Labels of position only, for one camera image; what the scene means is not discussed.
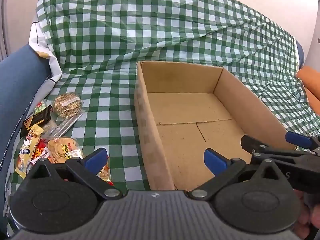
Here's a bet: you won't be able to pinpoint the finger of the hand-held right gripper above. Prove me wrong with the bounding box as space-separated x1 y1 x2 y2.
286 131 320 148
241 135 320 159

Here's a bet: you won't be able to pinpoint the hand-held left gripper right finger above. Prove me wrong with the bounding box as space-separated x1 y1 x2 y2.
188 149 290 202

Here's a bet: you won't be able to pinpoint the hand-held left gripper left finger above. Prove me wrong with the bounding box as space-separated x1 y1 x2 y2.
19 148 123 201

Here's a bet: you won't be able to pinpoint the round seed cake clear wrap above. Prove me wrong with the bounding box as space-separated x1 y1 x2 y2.
53 92 85 118

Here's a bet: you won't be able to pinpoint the cardboard box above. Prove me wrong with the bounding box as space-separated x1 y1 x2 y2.
134 60 297 192

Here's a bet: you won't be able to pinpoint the person's right hand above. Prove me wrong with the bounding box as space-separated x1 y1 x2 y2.
294 191 320 240

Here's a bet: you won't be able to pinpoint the small yellow snack packet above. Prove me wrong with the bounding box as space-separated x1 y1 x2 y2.
98 162 113 186

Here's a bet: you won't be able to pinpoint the rice cracker packet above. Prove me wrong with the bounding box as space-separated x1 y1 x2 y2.
47 136 83 163

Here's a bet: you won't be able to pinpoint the clear wrapped silver sticks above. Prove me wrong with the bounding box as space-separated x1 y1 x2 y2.
49 112 85 137

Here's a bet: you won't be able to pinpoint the orange cushion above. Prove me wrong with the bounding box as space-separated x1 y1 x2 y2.
296 66 320 117

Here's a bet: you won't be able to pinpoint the red packet white print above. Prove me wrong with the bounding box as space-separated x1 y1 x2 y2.
31 140 51 166

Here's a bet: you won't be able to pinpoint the black snack packet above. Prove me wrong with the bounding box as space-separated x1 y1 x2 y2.
20 110 53 136

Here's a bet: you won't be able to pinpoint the yellow white cartoon packet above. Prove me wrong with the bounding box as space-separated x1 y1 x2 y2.
15 125 44 180

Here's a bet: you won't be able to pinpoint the green snack packet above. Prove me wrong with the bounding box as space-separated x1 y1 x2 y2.
34 100 51 115

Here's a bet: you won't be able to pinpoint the white printed sheet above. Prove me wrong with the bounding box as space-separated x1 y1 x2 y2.
28 17 63 84

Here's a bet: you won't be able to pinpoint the green checked tablecloth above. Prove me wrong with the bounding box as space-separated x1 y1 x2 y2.
5 0 320 198

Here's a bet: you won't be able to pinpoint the grey curtain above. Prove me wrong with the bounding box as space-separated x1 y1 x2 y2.
0 0 10 60

